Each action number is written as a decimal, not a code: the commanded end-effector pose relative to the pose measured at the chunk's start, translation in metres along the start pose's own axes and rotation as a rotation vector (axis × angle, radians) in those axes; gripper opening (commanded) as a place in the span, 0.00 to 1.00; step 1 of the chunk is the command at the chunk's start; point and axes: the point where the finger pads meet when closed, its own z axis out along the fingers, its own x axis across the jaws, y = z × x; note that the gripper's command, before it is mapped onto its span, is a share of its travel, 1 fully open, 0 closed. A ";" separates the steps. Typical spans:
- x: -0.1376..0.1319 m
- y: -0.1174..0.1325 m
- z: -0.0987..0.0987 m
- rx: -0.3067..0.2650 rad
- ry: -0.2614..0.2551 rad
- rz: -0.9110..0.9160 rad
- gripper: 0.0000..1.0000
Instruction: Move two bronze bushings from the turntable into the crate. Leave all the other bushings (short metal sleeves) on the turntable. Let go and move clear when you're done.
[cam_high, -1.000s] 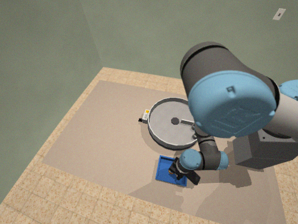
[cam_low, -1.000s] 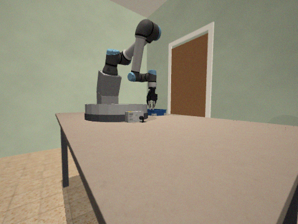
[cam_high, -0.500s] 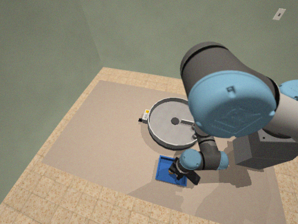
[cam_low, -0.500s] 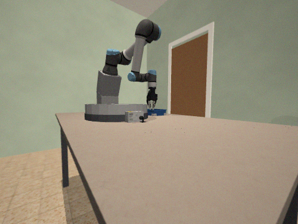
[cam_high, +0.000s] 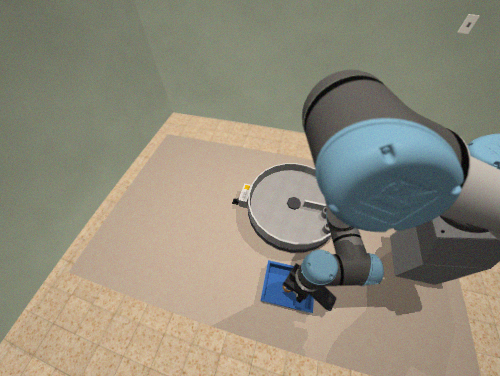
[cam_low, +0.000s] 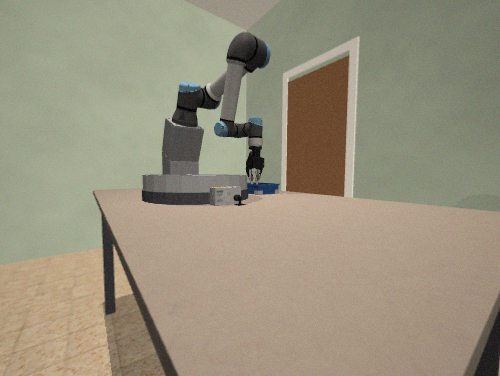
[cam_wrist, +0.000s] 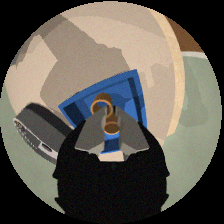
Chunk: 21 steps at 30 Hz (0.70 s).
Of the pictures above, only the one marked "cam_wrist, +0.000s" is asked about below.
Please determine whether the blue open crate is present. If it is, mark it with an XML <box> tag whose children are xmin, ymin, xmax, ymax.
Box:
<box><xmin>58</xmin><ymin>69</ymin><xmax>147</xmax><ymax>154</ymax></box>

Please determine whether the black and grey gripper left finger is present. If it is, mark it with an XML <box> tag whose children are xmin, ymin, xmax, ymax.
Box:
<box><xmin>52</xmin><ymin>105</ymin><xmax>109</xmax><ymax>180</ymax></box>

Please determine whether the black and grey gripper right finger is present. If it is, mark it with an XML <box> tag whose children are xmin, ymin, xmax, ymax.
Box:
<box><xmin>113</xmin><ymin>105</ymin><xmax>170</xmax><ymax>177</ymax></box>

